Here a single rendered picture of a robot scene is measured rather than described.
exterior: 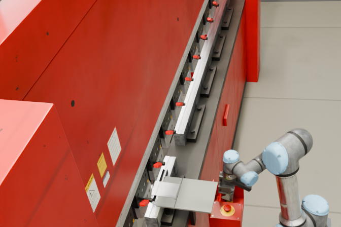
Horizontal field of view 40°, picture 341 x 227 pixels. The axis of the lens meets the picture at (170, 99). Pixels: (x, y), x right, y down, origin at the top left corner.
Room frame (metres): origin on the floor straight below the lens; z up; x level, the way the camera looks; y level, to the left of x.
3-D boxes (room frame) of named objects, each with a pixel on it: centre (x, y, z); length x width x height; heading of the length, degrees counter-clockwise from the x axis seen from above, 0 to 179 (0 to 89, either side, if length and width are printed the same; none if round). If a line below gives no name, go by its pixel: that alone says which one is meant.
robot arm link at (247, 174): (1.46, -0.31, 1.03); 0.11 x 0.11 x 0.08; 31
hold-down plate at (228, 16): (3.15, -0.54, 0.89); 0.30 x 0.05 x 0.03; 160
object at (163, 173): (1.50, 0.12, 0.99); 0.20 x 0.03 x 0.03; 160
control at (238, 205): (1.50, -0.20, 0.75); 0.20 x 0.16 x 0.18; 163
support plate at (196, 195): (1.42, -0.01, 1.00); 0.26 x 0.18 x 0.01; 70
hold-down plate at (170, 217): (1.49, 0.06, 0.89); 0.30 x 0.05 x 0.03; 160
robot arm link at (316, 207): (1.25, -0.57, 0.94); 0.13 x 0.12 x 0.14; 121
